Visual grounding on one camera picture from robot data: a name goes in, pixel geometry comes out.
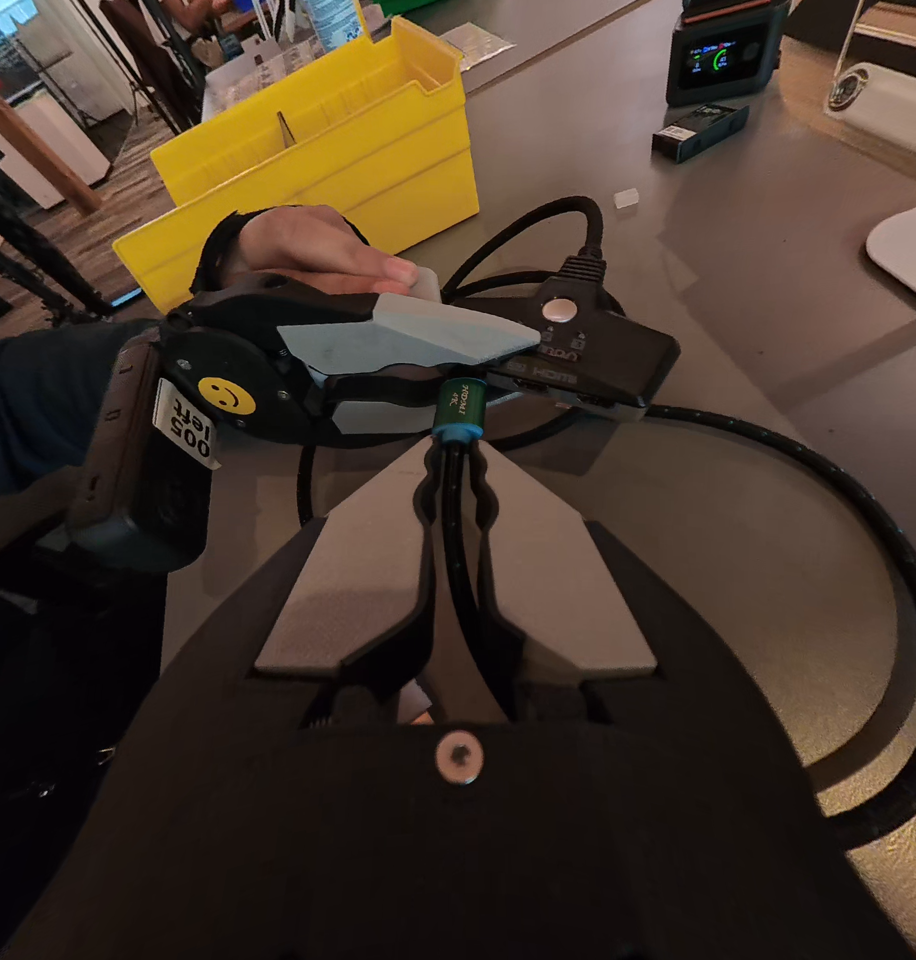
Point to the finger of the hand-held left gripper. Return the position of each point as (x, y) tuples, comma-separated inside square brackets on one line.
[(390, 418), (398, 337)]

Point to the white blue wipes canister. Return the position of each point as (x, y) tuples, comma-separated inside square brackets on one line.
[(334, 22)]

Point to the black camera battery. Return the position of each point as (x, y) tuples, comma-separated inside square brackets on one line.
[(698, 135)]

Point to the clear bag with label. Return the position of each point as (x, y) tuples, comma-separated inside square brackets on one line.
[(476, 45)]

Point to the person's dark clothing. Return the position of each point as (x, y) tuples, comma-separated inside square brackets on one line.
[(37, 712)]

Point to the person's left forearm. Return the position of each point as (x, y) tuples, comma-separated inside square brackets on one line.
[(37, 405)]

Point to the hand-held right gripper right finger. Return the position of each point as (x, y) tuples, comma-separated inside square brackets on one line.
[(563, 592)]

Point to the monitor on white stand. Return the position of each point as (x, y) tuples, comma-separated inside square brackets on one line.
[(908, 255)]

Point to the small white square piece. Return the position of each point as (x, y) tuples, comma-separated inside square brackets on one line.
[(627, 200)]

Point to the dark charger case with display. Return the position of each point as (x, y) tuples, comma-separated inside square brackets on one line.
[(720, 67)]

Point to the wooden post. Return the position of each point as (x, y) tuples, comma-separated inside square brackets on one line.
[(45, 154)]

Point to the person's left hand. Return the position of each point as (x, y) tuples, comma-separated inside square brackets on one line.
[(308, 240)]

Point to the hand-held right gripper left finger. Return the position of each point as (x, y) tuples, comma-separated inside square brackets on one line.
[(338, 592)]

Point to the printed paper sheets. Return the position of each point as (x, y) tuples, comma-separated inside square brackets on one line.
[(262, 75)]

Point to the white cabinet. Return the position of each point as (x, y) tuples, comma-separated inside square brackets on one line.
[(82, 142)]

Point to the yellow plastic bin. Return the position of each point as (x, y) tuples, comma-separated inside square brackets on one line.
[(353, 172)]

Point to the black hdmi switch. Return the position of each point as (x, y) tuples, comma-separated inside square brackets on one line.
[(623, 352)]

